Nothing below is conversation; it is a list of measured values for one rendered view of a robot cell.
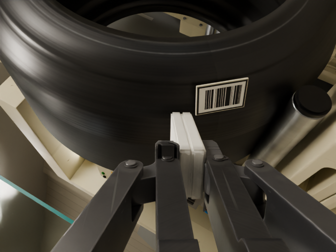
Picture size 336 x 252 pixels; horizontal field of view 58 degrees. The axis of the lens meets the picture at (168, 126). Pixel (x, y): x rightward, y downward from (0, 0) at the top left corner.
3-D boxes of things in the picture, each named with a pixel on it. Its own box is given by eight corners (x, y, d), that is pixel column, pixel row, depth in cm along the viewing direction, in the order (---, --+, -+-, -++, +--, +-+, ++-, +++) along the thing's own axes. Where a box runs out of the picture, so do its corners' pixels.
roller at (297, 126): (238, 201, 65) (225, 183, 67) (254, 189, 67) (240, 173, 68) (315, 121, 35) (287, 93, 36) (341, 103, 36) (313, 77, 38)
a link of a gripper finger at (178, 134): (189, 200, 17) (176, 200, 17) (179, 149, 23) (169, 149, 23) (192, 150, 16) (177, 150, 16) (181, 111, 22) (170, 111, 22)
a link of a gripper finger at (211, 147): (210, 178, 14) (272, 178, 15) (196, 139, 19) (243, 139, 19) (208, 205, 15) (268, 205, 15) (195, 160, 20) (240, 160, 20)
